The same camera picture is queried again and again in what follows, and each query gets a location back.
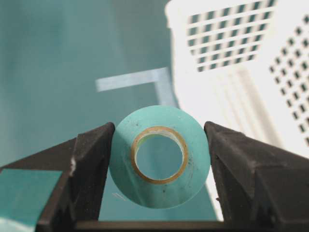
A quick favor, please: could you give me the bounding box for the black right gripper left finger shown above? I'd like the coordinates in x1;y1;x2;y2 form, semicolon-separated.
0;122;115;232

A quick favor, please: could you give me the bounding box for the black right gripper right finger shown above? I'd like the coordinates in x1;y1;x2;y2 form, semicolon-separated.
204;121;309;232

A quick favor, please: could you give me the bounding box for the teal tape roll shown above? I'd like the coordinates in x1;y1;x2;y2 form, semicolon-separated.
109;105;211;209

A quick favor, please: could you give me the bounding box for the white perforated plastic basket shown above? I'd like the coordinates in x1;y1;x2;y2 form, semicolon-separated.
164;0;309;222

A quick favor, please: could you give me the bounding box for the top-left tape corner marker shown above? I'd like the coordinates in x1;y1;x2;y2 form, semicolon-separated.
95;67;178;107

